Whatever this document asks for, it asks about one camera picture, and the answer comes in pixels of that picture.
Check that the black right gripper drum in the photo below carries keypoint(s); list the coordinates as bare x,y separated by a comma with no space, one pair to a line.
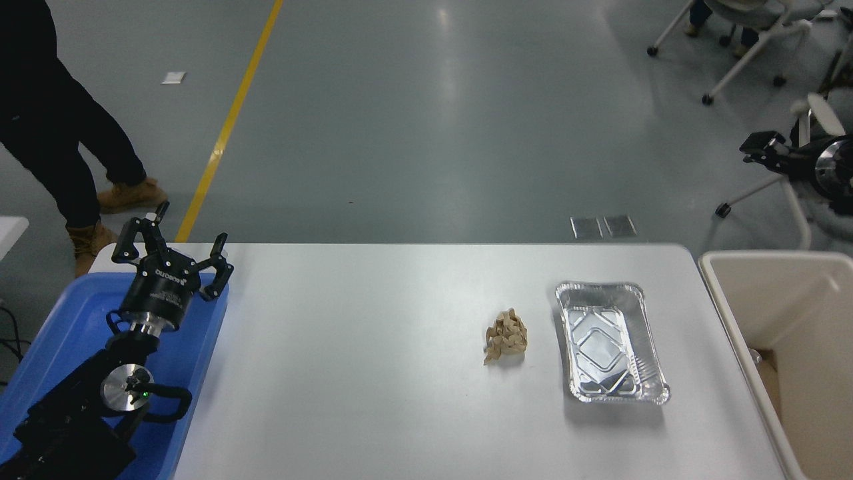
805,168

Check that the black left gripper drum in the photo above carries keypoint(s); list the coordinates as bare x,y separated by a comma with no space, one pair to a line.
162,288

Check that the white wheeled office chair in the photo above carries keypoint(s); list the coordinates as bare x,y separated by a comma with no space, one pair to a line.
825,114
766,10

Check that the blue plastic tray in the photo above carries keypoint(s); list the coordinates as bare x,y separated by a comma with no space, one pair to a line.
73,313

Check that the large pale bin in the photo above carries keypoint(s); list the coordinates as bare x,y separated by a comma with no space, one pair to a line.
766,300

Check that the small white side table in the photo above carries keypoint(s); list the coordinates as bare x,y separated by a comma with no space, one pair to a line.
8,231

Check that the person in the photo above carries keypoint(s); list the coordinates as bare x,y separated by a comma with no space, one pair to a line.
700,13
40,120

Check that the metal floor plate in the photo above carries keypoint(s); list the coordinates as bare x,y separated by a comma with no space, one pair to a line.
586,226
620,224

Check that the silver foil tray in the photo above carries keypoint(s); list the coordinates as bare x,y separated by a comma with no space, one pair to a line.
606,343

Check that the crumpled tan paper ball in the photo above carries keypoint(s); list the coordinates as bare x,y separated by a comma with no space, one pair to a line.
506,336

